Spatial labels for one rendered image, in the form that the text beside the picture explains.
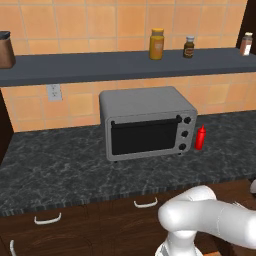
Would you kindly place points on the grey wall outlet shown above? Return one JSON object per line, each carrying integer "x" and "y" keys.
{"x": 54, "y": 92}

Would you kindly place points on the dark wood tall cabinet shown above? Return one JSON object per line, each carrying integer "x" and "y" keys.
{"x": 4, "y": 133}

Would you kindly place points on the dark grey wall shelf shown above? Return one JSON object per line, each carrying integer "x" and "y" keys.
{"x": 100, "y": 66}

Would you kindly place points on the dark wood cupboard door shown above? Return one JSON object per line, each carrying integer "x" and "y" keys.
{"x": 53, "y": 248}

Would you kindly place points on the black toaster oven door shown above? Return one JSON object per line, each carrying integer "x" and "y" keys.
{"x": 143, "y": 138}

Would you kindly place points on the dark wood wall cabinet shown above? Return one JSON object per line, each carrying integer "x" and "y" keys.
{"x": 248, "y": 16}

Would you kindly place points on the red ketchup bottle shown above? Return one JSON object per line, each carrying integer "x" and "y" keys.
{"x": 200, "y": 138}

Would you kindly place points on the black toaster oven knob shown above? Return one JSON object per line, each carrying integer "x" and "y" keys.
{"x": 187, "y": 120}
{"x": 185, "y": 134}
{"x": 182, "y": 146}

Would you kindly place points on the white-capped spice shaker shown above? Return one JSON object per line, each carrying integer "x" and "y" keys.
{"x": 246, "y": 45}

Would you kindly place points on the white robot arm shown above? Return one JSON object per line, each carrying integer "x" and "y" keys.
{"x": 200, "y": 215}

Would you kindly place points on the yellow mustard jar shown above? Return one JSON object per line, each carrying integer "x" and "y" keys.
{"x": 156, "y": 45}

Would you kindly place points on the dark brown sauce bottle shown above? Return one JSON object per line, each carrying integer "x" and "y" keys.
{"x": 188, "y": 49}

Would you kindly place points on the dark wood drawer front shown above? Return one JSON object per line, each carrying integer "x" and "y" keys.
{"x": 73, "y": 223}
{"x": 120, "y": 216}

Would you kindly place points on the grey toaster oven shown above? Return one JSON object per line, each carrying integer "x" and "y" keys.
{"x": 143, "y": 101}

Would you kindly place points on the brown canister with dark lid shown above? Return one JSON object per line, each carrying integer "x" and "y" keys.
{"x": 5, "y": 51}

